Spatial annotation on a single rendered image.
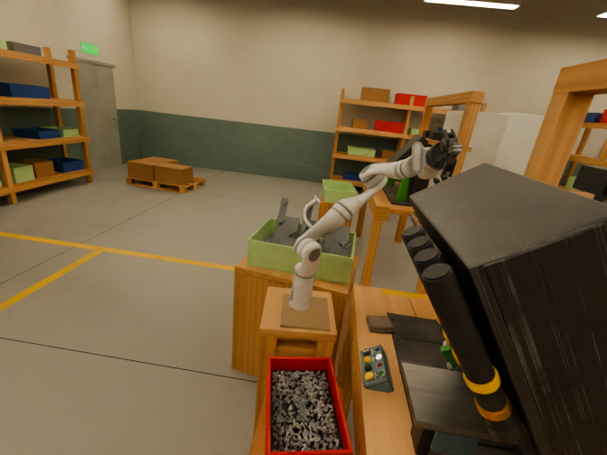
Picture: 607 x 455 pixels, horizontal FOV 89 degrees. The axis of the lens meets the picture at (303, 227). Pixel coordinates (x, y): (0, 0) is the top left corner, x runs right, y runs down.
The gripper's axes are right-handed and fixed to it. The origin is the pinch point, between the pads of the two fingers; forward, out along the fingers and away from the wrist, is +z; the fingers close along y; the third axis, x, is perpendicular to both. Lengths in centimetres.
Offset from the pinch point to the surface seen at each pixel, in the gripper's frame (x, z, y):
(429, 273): 14.1, 40.0, 21.3
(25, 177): 507, -306, -24
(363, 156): 8, -643, -84
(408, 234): 14.6, 26.8, 17.7
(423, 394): 8, 12, 55
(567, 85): -51, -48, -28
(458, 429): 3, 18, 58
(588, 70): -52, -40, -30
